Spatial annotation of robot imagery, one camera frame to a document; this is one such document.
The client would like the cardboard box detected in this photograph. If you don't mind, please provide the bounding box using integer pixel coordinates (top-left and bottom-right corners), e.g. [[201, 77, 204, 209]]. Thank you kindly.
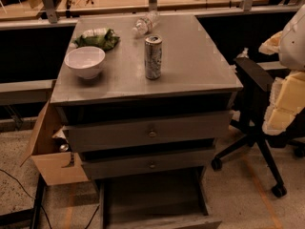
[[20, 79, 90, 187]]

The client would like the black office chair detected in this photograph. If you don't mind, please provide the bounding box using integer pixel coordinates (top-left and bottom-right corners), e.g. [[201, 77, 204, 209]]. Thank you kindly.
[[211, 57, 305, 198]]

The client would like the clear plastic water bottle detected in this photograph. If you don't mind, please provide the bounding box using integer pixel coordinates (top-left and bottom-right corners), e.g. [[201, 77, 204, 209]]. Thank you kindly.
[[132, 10, 159, 38]]

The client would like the green chip bag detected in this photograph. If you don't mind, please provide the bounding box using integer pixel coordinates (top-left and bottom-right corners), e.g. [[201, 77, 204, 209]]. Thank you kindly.
[[73, 28, 120, 52]]

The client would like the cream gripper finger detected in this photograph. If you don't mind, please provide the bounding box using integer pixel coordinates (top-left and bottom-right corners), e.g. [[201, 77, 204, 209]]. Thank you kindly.
[[258, 31, 282, 55], [262, 71, 305, 135]]

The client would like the can inside cardboard box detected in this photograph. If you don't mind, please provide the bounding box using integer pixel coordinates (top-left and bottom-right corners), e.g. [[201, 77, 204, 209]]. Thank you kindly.
[[59, 144, 70, 153]]

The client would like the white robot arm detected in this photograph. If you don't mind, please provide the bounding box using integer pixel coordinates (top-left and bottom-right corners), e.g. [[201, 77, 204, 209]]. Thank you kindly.
[[258, 5, 305, 135]]

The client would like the black floor cable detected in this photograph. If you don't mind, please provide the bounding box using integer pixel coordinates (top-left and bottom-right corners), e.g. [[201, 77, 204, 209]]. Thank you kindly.
[[0, 168, 53, 229]]

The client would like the silver redbull can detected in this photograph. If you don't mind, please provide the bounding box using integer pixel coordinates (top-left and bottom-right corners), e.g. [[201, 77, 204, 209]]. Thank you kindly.
[[144, 35, 162, 80]]

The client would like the grey drawer cabinet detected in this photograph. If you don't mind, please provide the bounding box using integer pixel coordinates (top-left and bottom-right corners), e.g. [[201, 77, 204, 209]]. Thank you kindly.
[[51, 14, 242, 229]]

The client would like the white bowl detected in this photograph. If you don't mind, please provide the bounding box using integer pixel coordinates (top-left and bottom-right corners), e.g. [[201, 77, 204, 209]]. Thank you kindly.
[[64, 46, 106, 79]]

